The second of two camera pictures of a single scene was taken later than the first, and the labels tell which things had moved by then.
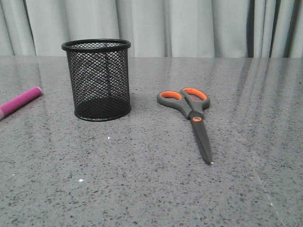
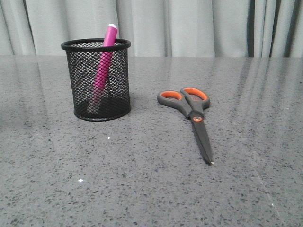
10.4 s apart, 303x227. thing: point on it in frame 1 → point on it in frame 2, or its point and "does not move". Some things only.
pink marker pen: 19,100 → 102,69
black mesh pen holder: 98,71 does not move
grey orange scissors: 192,102 does not move
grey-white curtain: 155,28 does not move
